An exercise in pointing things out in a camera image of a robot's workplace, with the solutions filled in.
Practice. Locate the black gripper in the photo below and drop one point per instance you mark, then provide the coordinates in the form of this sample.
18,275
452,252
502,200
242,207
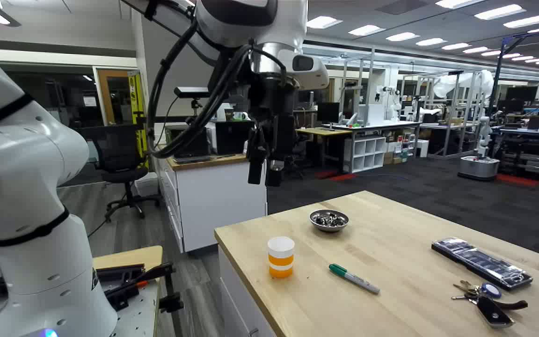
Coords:
274,106

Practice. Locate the green capped grey marker pen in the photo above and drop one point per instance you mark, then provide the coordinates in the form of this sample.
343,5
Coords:
355,280

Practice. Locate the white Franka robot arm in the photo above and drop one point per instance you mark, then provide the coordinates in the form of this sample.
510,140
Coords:
27,162

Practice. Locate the orange cup with white lid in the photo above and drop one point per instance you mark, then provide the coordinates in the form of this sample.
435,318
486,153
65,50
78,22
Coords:
282,258

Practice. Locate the black box on cabinet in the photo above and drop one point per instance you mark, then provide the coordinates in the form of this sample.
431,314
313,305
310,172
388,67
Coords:
233,138

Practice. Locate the white cabinet with wood top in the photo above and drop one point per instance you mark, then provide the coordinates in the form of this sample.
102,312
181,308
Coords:
216,200

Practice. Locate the wooden background desk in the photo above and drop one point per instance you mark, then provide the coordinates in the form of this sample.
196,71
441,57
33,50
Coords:
325,132

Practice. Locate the small metal bowl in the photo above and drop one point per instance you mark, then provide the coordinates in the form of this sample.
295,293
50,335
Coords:
330,220

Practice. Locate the dark monitor on cabinet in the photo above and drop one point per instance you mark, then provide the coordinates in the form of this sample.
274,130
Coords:
186,142

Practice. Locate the white cube shelf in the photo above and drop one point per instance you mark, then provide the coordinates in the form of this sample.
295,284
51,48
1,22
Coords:
366,155

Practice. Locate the black office chair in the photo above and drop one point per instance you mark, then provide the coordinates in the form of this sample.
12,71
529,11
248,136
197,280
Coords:
119,157

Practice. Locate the black clamp tool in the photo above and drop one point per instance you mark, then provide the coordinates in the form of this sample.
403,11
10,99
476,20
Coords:
126,284

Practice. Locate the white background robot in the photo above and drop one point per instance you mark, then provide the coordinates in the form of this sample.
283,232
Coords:
482,151

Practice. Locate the bunch of keys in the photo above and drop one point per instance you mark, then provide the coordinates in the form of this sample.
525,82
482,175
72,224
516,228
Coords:
487,306

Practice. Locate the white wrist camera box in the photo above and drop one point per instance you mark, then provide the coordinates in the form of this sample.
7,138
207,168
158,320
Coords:
310,74

